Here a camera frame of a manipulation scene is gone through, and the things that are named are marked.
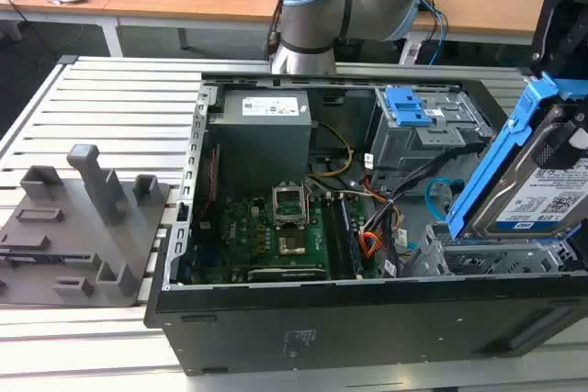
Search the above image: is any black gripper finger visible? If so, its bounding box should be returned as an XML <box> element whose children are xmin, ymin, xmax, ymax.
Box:
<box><xmin>534</xmin><ymin>120</ymin><xmax>588</xmax><ymax>170</ymax></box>
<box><xmin>527</xmin><ymin>0</ymin><xmax>588</xmax><ymax>90</ymax></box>

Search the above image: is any hard disk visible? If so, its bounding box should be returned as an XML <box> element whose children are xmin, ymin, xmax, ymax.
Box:
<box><xmin>444</xmin><ymin>71</ymin><xmax>588</xmax><ymax>246</ymax></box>

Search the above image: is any blue data wire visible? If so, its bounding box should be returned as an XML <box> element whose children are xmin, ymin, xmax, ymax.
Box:
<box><xmin>424</xmin><ymin>177</ymin><xmax>461</xmax><ymax>229</ymax></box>

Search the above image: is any perforated metal disk bay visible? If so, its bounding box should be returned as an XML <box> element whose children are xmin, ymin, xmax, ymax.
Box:
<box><xmin>411</xmin><ymin>221</ymin><xmax>578</xmax><ymax>279</ymax></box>

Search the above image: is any grey metal drive cage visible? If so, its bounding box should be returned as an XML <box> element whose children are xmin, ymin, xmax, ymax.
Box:
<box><xmin>370</xmin><ymin>86</ymin><xmax>496</xmax><ymax>189</ymax></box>

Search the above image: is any blue plastic drive latch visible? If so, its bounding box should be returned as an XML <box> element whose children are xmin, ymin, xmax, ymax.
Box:
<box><xmin>386</xmin><ymin>85</ymin><xmax>434</xmax><ymax>128</ymax></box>

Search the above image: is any RAM stick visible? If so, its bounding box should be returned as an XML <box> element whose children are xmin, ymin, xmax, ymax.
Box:
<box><xmin>338</xmin><ymin>195</ymin><xmax>365</xmax><ymax>277</ymax></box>

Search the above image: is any black open PC case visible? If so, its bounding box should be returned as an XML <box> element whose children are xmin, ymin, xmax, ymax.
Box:
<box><xmin>143</xmin><ymin>71</ymin><xmax>588</xmax><ymax>377</ymax></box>

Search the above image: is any metal socket cover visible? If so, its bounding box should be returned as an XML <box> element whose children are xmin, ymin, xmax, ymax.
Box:
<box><xmin>272</xmin><ymin>184</ymin><xmax>308</xmax><ymax>227</ymax></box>

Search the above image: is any grey power supply unit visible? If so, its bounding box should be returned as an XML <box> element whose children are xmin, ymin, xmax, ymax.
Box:
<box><xmin>206</xmin><ymin>88</ymin><xmax>314</xmax><ymax>178</ymax></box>

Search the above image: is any graphics card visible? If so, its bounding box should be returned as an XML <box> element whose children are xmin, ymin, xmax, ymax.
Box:
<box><xmin>246</xmin><ymin>264</ymin><xmax>326</xmax><ymax>282</ymax></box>

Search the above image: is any green motherboard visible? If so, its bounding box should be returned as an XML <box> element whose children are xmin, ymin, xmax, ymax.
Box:
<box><xmin>190</xmin><ymin>189</ymin><xmax>382</xmax><ymax>284</ymax></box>

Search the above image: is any grey plastic parts rack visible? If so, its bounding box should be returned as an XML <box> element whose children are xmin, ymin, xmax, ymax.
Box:
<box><xmin>0</xmin><ymin>142</ymin><xmax>172</xmax><ymax>308</ymax></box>

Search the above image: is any blue cable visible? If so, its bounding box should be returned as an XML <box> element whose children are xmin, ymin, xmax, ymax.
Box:
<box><xmin>418</xmin><ymin>0</ymin><xmax>450</xmax><ymax>68</ymax></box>

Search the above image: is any black sleeved power wire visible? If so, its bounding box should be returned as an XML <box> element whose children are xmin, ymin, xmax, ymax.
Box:
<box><xmin>362</xmin><ymin>141</ymin><xmax>488</xmax><ymax>237</ymax></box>

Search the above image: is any yellow wire bundle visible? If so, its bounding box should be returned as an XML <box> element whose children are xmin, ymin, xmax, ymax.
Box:
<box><xmin>306</xmin><ymin>120</ymin><xmax>355</xmax><ymax>179</ymax></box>

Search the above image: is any orange red wire bundle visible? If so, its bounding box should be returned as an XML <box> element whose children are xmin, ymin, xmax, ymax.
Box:
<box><xmin>360</xmin><ymin>206</ymin><xmax>401</xmax><ymax>265</ymax></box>

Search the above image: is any black arm base cable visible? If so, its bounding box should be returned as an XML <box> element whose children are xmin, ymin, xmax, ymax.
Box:
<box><xmin>265</xmin><ymin>0</ymin><xmax>302</xmax><ymax>63</ymax></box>

